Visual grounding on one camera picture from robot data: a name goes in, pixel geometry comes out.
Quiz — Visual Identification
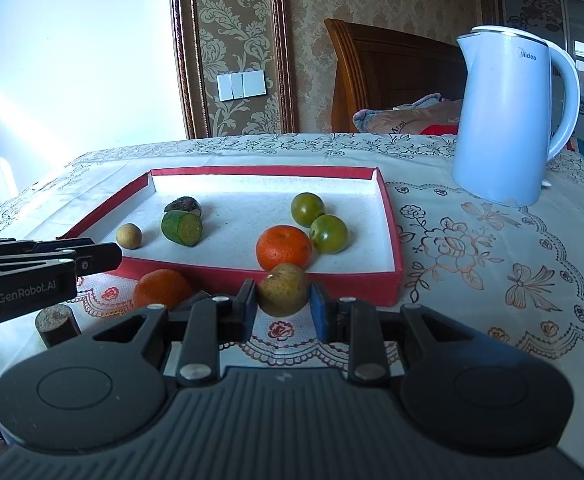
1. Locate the red shallow cardboard tray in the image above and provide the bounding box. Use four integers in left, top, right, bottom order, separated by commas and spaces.
64, 166, 403, 307

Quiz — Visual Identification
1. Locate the small orange tangerine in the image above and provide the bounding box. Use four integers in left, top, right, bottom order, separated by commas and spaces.
255, 226, 313, 271

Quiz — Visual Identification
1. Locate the green tomato with stem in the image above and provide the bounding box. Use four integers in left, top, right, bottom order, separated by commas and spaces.
291, 192, 325, 228

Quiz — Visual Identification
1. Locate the small brown longan fruit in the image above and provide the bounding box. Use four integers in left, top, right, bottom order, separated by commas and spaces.
115, 223, 142, 250

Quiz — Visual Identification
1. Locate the floral embroidered tablecloth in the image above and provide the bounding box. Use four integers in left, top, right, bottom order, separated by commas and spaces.
0, 134, 584, 466

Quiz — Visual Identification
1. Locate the large orange tangerine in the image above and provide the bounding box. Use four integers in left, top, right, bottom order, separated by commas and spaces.
132, 269, 193, 310

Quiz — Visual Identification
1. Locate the light blue electric kettle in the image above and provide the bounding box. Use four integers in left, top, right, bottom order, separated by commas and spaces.
452, 25, 580, 207

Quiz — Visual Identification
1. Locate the green cucumber chunk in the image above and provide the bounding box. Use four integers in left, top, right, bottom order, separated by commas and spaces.
161, 210, 203, 247

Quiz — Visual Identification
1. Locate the white wall switch panel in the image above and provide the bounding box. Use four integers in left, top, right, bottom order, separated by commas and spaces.
216, 70, 267, 102

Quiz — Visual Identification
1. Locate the wardrobe sliding door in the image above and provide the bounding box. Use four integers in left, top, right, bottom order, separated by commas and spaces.
498, 0, 584, 162

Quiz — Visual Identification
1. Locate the brown wooden wall trim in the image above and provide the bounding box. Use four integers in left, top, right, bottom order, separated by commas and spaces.
170, 0, 297, 139

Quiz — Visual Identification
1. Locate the short dark sugarcane piece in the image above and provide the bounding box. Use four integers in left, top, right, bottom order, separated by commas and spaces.
164, 196, 202, 217

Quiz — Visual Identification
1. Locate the brown wooden headboard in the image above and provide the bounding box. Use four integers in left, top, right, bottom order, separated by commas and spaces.
324, 18, 466, 133

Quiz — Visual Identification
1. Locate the pink patterned pillow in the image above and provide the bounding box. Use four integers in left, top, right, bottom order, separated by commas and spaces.
353, 93, 462, 136

